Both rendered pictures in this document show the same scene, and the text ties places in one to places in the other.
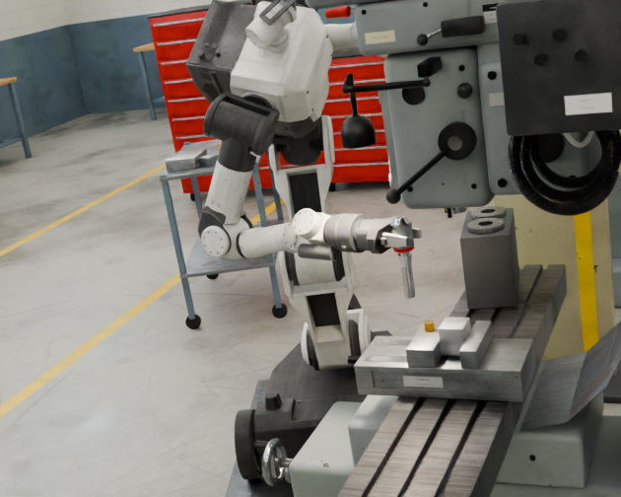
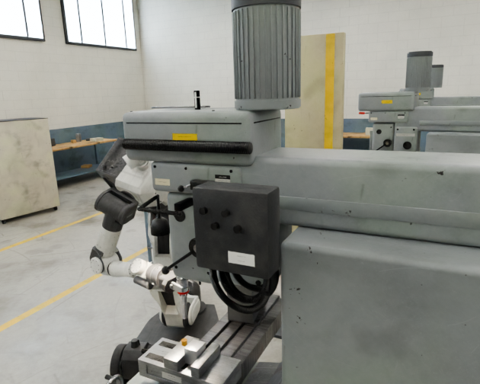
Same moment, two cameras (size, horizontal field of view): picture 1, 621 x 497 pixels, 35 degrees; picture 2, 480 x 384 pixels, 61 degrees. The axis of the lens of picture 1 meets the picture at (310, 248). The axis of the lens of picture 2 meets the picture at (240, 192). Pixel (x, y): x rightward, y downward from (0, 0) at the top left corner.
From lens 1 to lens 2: 75 cm
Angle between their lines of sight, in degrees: 4
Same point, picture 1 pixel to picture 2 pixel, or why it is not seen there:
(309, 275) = not seen: hidden behind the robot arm
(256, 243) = (116, 270)
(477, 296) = (233, 315)
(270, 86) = (134, 188)
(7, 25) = (120, 116)
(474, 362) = (197, 374)
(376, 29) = (160, 177)
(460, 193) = (201, 275)
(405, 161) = (174, 251)
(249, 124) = (116, 208)
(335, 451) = not seen: outside the picture
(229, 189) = (105, 240)
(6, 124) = not seen: hidden behind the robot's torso
